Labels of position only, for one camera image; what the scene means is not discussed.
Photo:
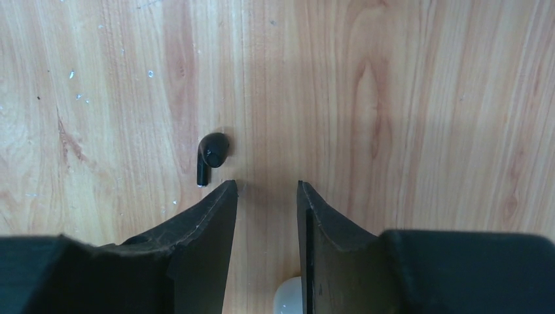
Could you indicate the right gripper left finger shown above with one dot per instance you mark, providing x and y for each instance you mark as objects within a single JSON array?
[{"x": 179, "y": 266}]

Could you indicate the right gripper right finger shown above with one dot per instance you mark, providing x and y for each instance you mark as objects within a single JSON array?
[{"x": 346, "y": 269}]

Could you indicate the cream earbud charging case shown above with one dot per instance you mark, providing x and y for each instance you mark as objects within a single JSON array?
[{"x": 288, "y": 297}]

